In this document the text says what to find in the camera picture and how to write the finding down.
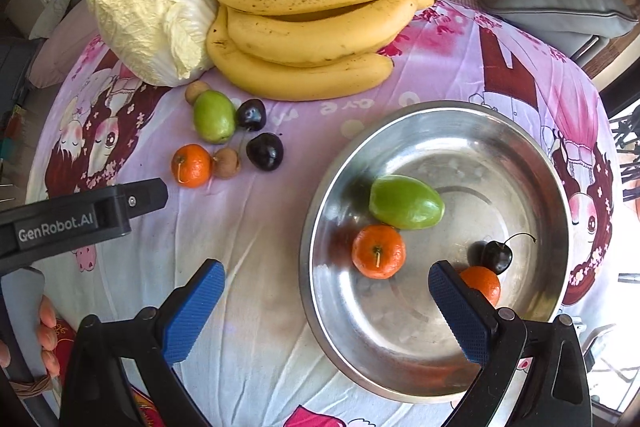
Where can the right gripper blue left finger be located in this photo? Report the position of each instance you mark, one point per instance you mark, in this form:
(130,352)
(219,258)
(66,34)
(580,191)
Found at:
(187,309)

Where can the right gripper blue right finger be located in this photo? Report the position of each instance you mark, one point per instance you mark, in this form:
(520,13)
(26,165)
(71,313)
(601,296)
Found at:
(466,311)

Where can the orange tangerine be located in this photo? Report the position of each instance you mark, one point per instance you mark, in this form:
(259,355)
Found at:
(191,166)
(378,252)
(483,280)

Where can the person's left hand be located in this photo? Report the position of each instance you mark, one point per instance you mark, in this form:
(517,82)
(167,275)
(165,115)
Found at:
(46,336)

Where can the dark cherry in bowl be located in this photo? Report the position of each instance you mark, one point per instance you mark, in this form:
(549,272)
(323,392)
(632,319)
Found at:
(497,256)

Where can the green fruit in bowl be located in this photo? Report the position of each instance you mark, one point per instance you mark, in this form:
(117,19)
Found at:
(405,203)

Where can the orange tangerine top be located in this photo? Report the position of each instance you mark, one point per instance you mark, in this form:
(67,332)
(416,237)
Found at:
(191,166)

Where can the brown longan near oranges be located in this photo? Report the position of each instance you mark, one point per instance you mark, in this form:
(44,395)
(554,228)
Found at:
(227,163)

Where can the cartoon print tablecloth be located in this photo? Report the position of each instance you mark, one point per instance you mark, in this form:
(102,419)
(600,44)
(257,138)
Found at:
(257,363)

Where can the dark cherry lower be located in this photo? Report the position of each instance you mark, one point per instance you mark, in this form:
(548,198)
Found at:
(265,152)

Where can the green mango on cloth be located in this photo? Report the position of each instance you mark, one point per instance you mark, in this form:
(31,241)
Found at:
(214,117)

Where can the dark cherry upper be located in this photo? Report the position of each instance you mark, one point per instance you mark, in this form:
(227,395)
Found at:
(251,115)

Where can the brown longan near cabbage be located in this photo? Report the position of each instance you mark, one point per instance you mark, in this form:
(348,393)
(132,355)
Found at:
(194,90)

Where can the napa cabbage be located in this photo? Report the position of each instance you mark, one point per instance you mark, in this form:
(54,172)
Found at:
(162,42)

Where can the bottom yellow banana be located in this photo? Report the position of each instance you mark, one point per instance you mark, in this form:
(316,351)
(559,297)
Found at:
(292,84)

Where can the middle yellow banana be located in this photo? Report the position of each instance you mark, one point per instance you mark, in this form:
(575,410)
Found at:
(307,43)

